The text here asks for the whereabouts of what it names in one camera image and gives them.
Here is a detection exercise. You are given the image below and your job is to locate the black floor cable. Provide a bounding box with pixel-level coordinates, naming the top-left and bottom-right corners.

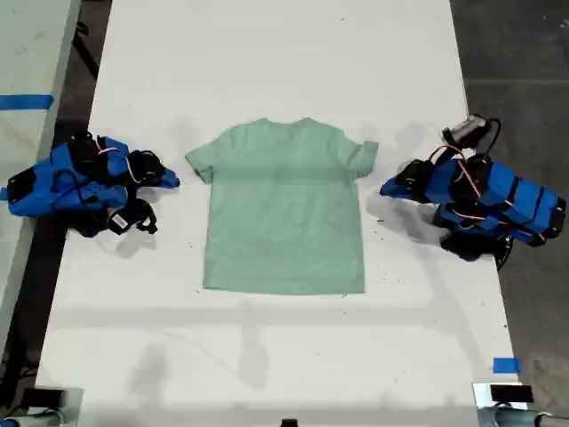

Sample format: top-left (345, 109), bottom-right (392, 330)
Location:
top-left (0, 362), bottom-right (42, 408)

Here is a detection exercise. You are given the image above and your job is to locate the square blue tape piece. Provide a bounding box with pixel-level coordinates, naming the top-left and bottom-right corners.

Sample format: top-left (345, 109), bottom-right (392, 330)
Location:
top-left (493, 357), bottom-right (521, 375)

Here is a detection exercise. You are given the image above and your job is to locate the black stand leg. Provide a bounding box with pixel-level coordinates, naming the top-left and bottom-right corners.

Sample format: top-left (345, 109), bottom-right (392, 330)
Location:
top-left (70, 20), bottom-right (101, 81)

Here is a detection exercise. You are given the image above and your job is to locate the silver metal plate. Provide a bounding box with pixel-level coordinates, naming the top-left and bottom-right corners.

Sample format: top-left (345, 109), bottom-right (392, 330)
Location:
top-left (26, 386), bottom-right (85, 427)
top-left (471, 382), bottom-right (530, 427)

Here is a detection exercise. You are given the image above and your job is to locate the black arm base cable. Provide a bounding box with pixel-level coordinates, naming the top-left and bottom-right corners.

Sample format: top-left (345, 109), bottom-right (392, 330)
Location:
top-left (494, 238), bottom-right (518, 271)

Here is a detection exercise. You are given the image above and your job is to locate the pale green T-shirt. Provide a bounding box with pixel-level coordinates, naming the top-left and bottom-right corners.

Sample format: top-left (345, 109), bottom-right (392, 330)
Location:
top-left (184, 117), bottom-right (381, 296)

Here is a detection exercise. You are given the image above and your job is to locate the long blue tape strip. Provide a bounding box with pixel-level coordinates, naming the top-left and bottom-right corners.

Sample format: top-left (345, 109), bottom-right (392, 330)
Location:
top-left (0, 93), bottom-right (55, 110)

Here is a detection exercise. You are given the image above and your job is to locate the grey tube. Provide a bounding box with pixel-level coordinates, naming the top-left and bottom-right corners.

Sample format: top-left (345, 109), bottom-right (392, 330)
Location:
top-left (0, 411), bottom-right (68, 427)
top-left (493, 407), bottom-right (569, 427)

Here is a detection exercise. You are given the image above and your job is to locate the pale side table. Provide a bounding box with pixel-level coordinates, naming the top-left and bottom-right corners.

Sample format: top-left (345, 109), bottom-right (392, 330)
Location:
top-left (0, 0), bottom-right (84, 357)

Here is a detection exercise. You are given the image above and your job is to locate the black camera cable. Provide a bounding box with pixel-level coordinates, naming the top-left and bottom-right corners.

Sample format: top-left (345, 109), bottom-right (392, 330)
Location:
top-left (483, 116), bottom-right (504, 157)

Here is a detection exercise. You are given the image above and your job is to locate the small black box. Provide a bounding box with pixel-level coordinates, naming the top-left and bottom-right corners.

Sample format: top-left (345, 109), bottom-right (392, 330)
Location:
top-left (490, 384), bottom-right (534, 404)
top-left (21, 388), bottom-right (64, 408)

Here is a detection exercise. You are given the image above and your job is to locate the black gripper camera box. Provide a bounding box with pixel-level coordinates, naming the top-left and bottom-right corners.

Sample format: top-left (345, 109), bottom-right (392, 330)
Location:
top-left (106, 198), bottom-right (159, 237)
top-left (441, 114), bottom-right (490, 148)

